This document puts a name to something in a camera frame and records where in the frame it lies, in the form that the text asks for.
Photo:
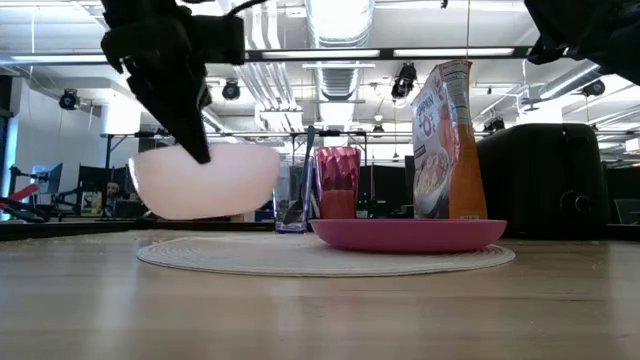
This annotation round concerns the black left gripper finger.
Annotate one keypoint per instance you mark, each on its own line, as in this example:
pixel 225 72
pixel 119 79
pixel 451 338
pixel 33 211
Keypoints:
pixel 175 100

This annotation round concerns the pale pink bowl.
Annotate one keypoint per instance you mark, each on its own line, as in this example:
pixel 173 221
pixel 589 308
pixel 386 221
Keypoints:
pixel 240 180

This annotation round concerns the red faceted plastic tumbler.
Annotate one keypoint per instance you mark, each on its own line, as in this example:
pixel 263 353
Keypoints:
pixel 337 175

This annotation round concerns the orange cereal box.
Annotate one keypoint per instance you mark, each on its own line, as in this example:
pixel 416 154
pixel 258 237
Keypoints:
pixel 467 165

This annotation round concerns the white round woven placemat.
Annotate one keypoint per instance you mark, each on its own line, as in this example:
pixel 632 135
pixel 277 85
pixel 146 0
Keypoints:
pixel 300 260

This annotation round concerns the magenta plate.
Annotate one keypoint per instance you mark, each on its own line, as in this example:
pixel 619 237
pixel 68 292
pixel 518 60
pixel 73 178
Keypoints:
pixel 410 235

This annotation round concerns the black ceiling spotlight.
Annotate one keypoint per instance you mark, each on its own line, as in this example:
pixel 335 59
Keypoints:
pixel 594 88
pixel 404 80
pixel 494 125
pixel 69 99
pixel 231 90

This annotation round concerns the black monitor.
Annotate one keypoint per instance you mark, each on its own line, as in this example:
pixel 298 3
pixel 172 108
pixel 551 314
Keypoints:
pixel 50 180

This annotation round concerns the black toaster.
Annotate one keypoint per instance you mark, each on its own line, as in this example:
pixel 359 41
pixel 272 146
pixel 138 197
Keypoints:
pixel 540 180

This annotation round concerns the silver ventilation duct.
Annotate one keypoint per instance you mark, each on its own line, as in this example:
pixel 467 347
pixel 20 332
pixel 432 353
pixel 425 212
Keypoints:
pixel 340 80

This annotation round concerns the black overhead frame bar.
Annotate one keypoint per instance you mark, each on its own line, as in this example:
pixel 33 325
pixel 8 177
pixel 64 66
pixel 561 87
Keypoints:
pixel 386 53

